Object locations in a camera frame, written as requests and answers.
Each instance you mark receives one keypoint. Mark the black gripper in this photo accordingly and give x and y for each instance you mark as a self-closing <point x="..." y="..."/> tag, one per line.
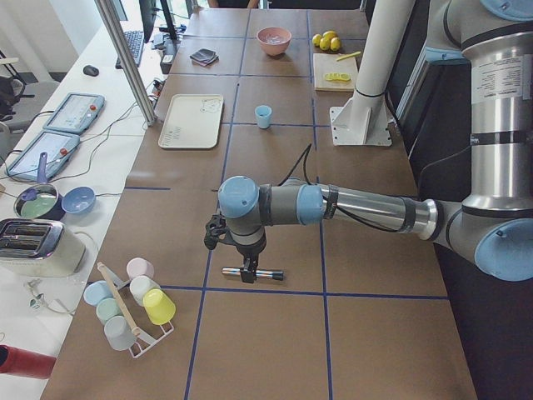
<point x="249" y="251"/>

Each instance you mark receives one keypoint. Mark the steel muddler with black tip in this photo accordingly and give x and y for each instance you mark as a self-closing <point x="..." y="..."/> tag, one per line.
<point x="276" y="275"/>

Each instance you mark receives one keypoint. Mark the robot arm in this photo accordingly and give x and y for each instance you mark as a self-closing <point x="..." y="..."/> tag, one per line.
<point x="491" y="227"/>

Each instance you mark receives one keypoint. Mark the yellow cup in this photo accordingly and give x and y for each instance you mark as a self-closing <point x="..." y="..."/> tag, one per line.
<point x="159" y="307"/>

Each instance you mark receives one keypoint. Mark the white cup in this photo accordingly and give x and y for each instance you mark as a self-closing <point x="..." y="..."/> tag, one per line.
<point x="140" y="285"/>

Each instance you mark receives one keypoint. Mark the pink cup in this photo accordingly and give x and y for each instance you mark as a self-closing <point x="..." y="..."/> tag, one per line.
<point x="139" y="266"/>

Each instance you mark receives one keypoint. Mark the white cup rack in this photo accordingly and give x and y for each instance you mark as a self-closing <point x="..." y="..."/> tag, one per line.
<point x="145" y="340"/>

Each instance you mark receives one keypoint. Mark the grey cup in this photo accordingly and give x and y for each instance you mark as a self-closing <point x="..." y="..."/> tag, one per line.
<point x="118" y="333"/>

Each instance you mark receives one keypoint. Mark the green cup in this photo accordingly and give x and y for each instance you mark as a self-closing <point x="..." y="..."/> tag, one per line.
<point x="107" y="309"/>

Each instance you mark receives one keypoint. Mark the blue cup on rack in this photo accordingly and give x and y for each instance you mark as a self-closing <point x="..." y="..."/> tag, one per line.
<point x="96" y="292"/>

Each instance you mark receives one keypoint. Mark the light blue plastic cup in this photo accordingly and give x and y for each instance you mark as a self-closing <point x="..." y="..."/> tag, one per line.
<point x="263" y="116"/>

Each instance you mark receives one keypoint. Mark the pink bowl of ice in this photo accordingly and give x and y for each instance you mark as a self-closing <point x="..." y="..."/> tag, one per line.
<point x="274" y="41"/>

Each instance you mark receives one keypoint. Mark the cream bear tray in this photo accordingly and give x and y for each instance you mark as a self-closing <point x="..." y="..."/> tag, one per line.
<point x="192" y="122"/>

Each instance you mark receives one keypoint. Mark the blue bowl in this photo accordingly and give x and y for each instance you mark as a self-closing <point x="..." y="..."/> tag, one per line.
<point x="79" y="200"/>

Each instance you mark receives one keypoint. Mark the cream toaster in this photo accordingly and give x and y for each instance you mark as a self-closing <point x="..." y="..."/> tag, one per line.
<point x="39" y="248"/>

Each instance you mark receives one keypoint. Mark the lemon slices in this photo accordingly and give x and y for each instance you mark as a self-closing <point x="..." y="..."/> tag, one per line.
<point x="337" y="77"/>

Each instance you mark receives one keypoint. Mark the blue saucepan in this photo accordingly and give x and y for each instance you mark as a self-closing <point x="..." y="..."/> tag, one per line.
<point x="42" y="200"/>

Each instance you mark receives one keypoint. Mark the grey folded cloth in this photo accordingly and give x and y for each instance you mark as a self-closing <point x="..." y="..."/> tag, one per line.
<point x="204" y="57"/>

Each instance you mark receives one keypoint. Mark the wooden cutting board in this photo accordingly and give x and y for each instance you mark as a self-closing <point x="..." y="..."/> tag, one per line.
<point x="326" y="63"/>

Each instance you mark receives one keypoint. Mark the near teach pendant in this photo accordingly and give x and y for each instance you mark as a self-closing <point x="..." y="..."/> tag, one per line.
<point x="59" y="147"/>

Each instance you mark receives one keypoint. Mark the teach pendant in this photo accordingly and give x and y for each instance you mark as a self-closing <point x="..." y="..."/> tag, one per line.
<point x="76" y="113"/>
<point x="59" y="147"/>

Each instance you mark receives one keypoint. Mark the far teach pendant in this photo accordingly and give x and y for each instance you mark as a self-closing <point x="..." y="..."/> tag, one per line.
<point x="76" y="113"/>

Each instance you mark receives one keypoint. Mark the yellow knife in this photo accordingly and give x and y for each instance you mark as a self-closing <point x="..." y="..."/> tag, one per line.
<point x="347" y="56"/>

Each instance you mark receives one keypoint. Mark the yellow lemons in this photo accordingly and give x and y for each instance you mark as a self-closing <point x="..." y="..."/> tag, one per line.
<point x="328" y="41"/>

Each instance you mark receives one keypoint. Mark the red cylinder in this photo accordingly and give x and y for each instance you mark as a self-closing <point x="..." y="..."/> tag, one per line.
<point x="23" y="363"/>

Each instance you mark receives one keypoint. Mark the black computer mouse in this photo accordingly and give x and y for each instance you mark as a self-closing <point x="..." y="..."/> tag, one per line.
<point x="90" y="71"/>

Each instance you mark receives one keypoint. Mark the black keyboard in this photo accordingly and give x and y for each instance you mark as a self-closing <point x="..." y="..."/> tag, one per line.
<point x="135" y="42"/>

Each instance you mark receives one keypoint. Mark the white camera pole mount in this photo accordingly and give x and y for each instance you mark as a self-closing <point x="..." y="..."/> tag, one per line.
<point x="362" y="120"/>

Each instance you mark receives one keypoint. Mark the aluminium frame post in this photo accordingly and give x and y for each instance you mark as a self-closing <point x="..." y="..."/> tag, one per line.
<point x="114" y="29"/>

